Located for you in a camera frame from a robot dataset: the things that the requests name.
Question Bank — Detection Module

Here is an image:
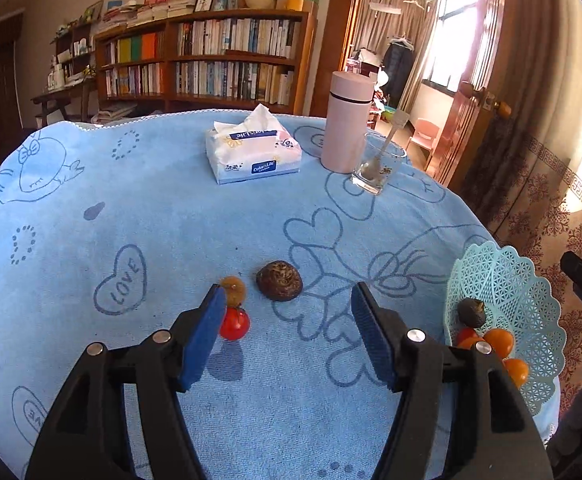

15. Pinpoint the clear drinking glass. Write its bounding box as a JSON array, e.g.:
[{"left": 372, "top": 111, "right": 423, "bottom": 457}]
[{"left": 351, "top": 132, "right": 406, "bottom": 196}]

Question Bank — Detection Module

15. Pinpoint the cluttered side shelf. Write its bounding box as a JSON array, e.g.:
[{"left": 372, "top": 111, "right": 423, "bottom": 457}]
[{"left": 31, "top": 22, "right": 98, "bottom": 123}]

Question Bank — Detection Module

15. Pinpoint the window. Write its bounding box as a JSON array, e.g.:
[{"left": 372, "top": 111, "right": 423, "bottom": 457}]
[{"left": 428, "top": 0, "right": 486, "bottom": 93}]

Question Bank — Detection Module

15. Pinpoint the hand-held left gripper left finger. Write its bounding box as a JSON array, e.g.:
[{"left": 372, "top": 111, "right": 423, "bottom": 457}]
[{"left": 24, "top": 283, "right": 228, "bottom": 480}]

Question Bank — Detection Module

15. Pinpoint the beige curtain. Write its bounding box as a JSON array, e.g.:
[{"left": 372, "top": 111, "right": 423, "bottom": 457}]
[{"left": 356, "top": 0, "right": 439, "bottom": 111}]

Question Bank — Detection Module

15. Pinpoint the small brown longan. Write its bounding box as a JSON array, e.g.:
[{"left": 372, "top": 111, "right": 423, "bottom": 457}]
[{"left": 220, "top": 275, "right": 246, "bottom": 308}]

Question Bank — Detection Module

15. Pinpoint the pink plastic chair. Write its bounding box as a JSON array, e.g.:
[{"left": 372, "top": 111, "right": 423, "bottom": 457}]
[{"left": 409, "top": 117, "right": 442, "bottom": 163}]

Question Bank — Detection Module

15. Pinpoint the small oval orange kumquat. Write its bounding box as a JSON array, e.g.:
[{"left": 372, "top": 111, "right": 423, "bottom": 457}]
[{"left": 502, "top": 358, "right": 530, "bottom": 389}]

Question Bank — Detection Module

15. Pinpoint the white tissue pack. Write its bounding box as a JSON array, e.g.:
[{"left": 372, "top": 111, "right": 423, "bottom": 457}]
[{"left": 205, "top": 104, "right": 303, "bottom": 185}]

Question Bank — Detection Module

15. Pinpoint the light blue printed towel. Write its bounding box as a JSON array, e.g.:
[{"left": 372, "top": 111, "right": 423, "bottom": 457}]
[{"left": 0, "top": 109, "right": 562, "bottom": 480}]

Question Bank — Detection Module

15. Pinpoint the small red cherry tomato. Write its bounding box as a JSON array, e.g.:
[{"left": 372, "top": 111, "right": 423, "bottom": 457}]
[{"left": 219, "top": 307, "right": 251, "bottom": 342}]

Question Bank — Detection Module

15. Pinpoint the dark water chestnut with sprout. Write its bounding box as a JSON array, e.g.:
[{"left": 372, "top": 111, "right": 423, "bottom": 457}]
[{"left": 457, "top": 297, "right": 488, "bottom": 330}]

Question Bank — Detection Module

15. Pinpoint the dark wooden door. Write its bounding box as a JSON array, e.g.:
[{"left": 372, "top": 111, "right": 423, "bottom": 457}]
[{"left": 0, "top": 12, "right": 26, "bottom": 166}]

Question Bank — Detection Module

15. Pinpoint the patterned brown drape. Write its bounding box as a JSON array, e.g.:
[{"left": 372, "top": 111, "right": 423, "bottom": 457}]
[{"left": 458, "top": 0, "right": 582, "bottom": 281}]

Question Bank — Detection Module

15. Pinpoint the large smooth orange tomato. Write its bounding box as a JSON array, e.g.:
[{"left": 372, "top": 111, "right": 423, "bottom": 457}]
[{"left": 483, "top": 328, "right": 516, "bottom": 359}]

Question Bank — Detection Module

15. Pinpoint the hanging dark coat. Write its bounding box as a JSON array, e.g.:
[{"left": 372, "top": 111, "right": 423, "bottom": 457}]
[{"left": 381, "top": 40, "right": 417, "bottom": 108}]

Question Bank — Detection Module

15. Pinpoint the turquoise lattice plastic basket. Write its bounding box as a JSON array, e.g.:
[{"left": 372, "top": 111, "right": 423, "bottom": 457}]
[{"left": 443, "top": 241, "right": 568, "bottom": 417}]

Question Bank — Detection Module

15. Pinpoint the pink insulated bottle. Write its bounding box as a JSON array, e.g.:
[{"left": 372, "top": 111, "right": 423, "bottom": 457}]
[{"left": 320, "top": 71, "right": 375, "bottom": 175}]

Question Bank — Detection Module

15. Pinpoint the wooden bookshelf with books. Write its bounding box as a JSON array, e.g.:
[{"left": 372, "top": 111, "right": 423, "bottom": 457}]
[{"left": 94, "top": 9, "right": 318, "bottom": 116}]

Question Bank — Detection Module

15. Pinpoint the wooden door with round knob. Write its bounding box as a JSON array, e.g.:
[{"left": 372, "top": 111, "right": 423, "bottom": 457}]
[{"left": 436, "top": 81, "right": 512, "bottom": 193}]

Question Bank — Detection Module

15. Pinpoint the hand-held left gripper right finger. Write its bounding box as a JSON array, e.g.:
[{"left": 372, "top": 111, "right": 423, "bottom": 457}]
[{"left": 350, "top": 281, "right": 554, "bottom": 480}]

